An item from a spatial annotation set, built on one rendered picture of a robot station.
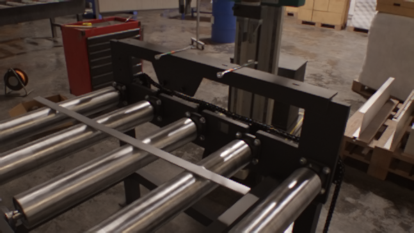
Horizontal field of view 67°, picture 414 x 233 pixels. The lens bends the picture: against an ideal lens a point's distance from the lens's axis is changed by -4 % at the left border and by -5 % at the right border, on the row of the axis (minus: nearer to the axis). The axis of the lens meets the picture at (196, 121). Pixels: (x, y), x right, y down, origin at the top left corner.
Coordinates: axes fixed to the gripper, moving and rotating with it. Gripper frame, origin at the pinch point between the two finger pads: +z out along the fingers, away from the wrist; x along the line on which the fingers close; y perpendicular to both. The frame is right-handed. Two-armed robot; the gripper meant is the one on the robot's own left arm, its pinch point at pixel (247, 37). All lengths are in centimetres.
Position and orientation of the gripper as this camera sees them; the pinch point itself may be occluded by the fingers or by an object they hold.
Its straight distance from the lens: 139.9
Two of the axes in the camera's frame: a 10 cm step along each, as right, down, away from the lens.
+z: -0.2, 8.9, 4.5
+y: -6.7, 3.3, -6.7
